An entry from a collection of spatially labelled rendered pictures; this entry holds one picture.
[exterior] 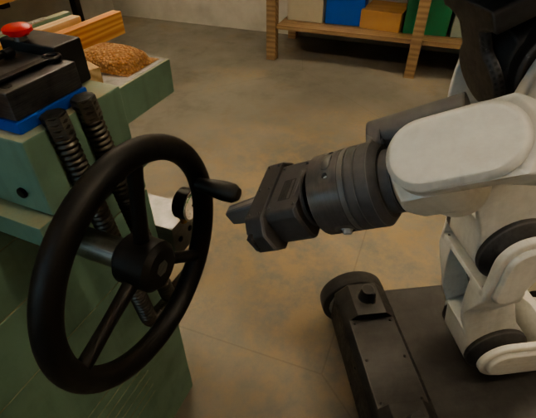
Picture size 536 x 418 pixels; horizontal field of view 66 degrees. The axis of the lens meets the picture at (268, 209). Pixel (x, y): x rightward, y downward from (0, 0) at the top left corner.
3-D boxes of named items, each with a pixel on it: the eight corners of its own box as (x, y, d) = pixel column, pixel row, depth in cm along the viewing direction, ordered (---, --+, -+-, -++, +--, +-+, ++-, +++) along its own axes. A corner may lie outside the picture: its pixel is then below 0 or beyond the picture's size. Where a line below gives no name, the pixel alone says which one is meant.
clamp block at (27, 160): (51, 220, 43) (17, 144, 37) (-40, 189, 47) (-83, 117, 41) (138, 150, 54) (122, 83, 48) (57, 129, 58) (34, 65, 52)
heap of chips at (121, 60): (127, 77, 64) (123, 59, 62) (65, 65, 68) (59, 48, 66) (158, 59, 70) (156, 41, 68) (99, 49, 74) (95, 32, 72)
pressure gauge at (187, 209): (187, 235, 79) (182, 201, 74) (171, 230, 80) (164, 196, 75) (204, 216, 83) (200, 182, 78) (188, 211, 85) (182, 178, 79)
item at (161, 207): (178, 260, 84) (172, 230, 79) (129, 243, 87) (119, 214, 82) (199, 233, 90) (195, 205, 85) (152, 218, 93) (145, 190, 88)
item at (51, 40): (21, 135, 39) (-3, 78, 35) (-59, 114, 42) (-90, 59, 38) (114, 83, 48) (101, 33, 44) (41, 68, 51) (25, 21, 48)
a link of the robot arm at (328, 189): (275, 274, 49) (371, 265, 42) (229, 221, 44) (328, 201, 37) (302, 197, 57) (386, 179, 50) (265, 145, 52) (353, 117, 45)
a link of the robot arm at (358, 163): (386, 238, 47) (499, 223, 40) (342, 221, 39) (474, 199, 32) (377, 145, 50) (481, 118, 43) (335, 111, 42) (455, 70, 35)
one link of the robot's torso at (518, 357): (507, 306, 115) (526, 274, 106) (554, 374, 99) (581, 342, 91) (436, 313, 113) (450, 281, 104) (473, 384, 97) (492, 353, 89)
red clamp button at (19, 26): (17, 40, 43) (13, 30, 42) (-3, 36, 44) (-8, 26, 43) (40, 31, 45) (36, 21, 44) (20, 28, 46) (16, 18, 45)
